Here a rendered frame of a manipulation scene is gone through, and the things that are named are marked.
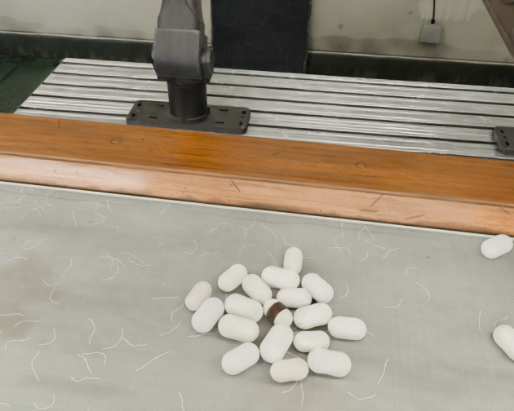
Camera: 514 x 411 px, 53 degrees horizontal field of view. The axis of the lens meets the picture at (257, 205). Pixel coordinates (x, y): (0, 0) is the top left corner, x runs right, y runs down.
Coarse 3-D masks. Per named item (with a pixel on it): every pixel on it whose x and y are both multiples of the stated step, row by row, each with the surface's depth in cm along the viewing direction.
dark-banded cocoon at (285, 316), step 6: (270, 300) 46; (276, 300) 47; (264, 306) 46; (270, 306) 46; (264, 312) 46; (282, 312) 45; (288, 312) 46; (276, 318) 45; (282, 318) 45; (288, 318) 45; (276, 324) 46; (288, 324) 45
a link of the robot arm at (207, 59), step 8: (152, 48) 76; (208, 48) 76; (152, 56) 76; (208, 56) 76; (208, 64) 76; (208, 72) 78; (176, 80) 80; (184, 80) 80; (192, 80) 80; (200, 80) 80; (208, 80) 80
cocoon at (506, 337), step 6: (498, 330) 44; (504, 330) 44; (510, 330) 44; (498, 336) 44; (504, 336) 44; (510, 336) 44; (498, 342) 44; (504, 342) 44; (510, 342) 44; (504, 348) 44; (510, 348) 43; (510, 354) 43
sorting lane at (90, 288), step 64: (0, 192) 60; (64, 192) 60; (0, 256) 52; (64, 256) 53; (128, 256) 53; (192, 256) 53; (256, 256) 53; (320, 256) 53; (384, 256) 53; (448, 256) 53; (512, 256) 54; (0, 320) 46; (64, 320) 46; (128, 320) 47; (384, 320) 47; (448, 320) 47; (512, 320) 47; (0, 384) 42; (64, 384) 42; (128, 384) 42; (192, 384) 42; (256, 384) 42; (320, 384) 42; (384, 384) 42; (448, 384) 42; (512, 384) 42
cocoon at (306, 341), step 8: (296, 336) 44; (304, 336) 44; (312, 336) 44; (320, 336) 44; (328, 336) 44; (296, 344) 44; (304, 344) 43; (312, 344) 43; (320, 344) 43; (328, 344) 44
